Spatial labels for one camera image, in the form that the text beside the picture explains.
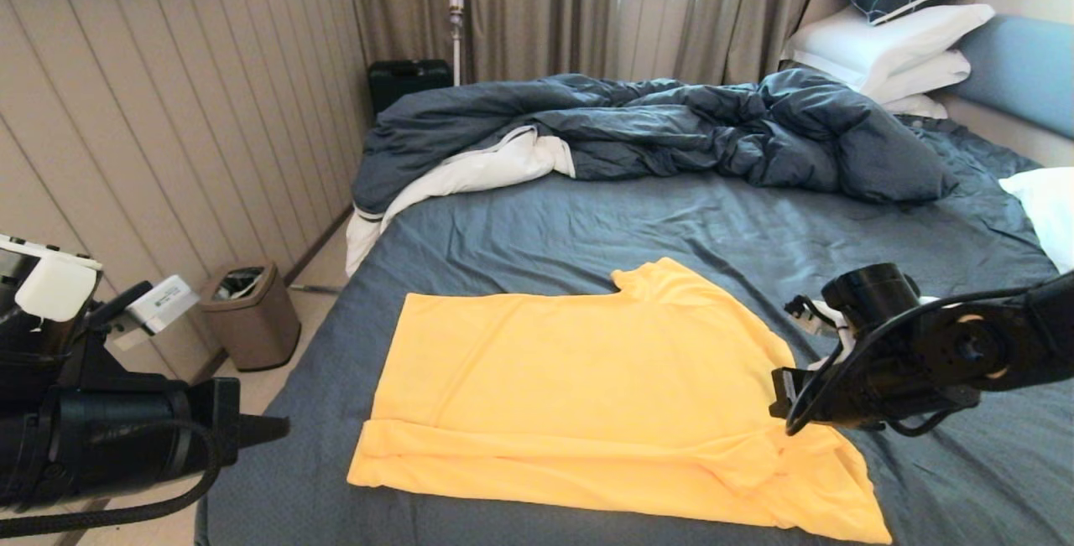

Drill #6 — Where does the yellow t-shirt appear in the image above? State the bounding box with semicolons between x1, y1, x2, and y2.
347;257;893;545

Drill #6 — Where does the white duvet lining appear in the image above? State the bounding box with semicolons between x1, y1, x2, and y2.
345;125;576;276

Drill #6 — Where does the dark trash bag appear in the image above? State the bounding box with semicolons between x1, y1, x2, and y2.
216;269;266;302

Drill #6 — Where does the medium white pillow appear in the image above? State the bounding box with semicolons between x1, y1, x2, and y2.
858;49;972;105

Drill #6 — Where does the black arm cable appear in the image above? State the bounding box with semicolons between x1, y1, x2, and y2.
0;420;224;539
785;282;1045;438

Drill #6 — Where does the blue headboard pad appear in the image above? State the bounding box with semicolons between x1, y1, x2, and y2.
950;14;1074;141

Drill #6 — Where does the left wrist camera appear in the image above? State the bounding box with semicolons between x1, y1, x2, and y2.
0;234;201;351

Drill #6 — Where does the wide beige curtain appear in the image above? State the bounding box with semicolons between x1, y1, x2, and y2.
342;0;622;84

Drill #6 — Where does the dark blue bed sheet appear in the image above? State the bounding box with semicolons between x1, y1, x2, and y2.
195;112;1074;546

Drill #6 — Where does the crumpled dark blue duvet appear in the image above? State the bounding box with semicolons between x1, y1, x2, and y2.
352;70;957;216

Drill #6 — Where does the narrow beige curtain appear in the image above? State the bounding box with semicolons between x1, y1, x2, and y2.
673;0;886;87

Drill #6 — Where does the black suitcase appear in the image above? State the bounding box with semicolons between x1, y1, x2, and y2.
368;60;454;116

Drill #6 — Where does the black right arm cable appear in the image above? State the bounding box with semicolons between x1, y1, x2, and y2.
785;282;1045;438

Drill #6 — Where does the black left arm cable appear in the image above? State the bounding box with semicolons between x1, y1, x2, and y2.
0;420;224;539

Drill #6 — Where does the small white pillow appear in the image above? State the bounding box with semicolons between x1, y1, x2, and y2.
879;93;949;120

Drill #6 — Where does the beige bed headboard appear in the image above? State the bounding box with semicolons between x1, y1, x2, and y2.
795;0;1074;168

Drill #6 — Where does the beige trash bin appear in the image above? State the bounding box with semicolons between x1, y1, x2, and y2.
197;261;302;372

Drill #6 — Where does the large white pillow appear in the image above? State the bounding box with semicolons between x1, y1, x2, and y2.
780;3;995;94

